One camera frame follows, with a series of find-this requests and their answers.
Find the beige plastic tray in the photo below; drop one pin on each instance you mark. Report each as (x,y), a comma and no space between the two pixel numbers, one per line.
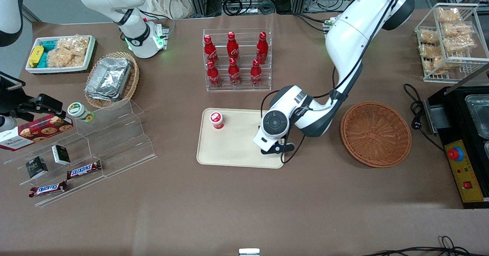
(233,145)

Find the round brown wicker basket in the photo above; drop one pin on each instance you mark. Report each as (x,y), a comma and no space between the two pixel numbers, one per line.
(376,133)

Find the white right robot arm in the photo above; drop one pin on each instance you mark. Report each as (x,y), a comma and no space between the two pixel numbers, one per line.
(133,30)

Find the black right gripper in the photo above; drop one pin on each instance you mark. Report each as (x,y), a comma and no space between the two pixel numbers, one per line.
(23,106)

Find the clear acrylic bottle rack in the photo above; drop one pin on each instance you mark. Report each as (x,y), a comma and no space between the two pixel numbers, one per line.
(244,88)

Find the red tartan cookie box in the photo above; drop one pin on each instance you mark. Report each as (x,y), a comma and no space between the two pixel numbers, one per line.
(36,132)

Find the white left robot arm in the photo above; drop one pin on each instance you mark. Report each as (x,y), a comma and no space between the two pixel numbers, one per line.
(351,30)

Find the yellow black control box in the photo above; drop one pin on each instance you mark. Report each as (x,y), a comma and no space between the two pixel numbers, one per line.
(468,172)

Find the stacked foil containers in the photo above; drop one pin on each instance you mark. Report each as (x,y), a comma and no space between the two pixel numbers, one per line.
(109,78)

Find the brown Snickers bar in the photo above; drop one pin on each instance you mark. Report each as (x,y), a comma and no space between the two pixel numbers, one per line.
(84,169)
(48,189)

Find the green lidded jar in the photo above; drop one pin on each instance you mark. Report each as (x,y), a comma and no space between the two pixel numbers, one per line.
(77,110)

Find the bagged fried snack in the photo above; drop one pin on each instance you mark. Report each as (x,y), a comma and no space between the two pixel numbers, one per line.
(456,28)
(448,14)
(428,35)
(458,44)
(433,61)

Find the small white device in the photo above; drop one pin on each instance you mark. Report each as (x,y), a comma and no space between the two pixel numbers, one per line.
(249,251)

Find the teal snack pack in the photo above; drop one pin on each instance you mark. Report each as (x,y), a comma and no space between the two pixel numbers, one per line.
(43,60)
(50,44)

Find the clear acrylic step shelf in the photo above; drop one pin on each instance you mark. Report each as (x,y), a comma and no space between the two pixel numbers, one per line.
(114,145)

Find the beige cloth bag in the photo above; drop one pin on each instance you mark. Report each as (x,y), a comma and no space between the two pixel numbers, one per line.
(168,2)

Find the white rectangular bin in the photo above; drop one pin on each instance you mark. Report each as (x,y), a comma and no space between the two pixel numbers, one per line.
(91,53)

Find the red cola bottle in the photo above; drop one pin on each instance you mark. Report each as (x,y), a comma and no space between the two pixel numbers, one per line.
(234,74)
(262,49)
(209,51)
(232,47)
(256,74)
(213,76)

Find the yellow snack pack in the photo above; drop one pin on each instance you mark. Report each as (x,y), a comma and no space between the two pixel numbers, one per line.
(36,56)

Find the red lidded cup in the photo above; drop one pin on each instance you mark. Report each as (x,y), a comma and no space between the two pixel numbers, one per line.
(216,119)

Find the small black box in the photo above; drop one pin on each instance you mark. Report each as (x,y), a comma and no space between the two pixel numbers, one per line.
(61,154)
(36,167)

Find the clear bag of crackers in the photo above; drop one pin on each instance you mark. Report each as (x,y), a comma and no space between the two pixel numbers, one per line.
(68,51)

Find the oval tan wicker basket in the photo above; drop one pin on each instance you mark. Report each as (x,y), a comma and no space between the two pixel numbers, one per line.
(131,84)

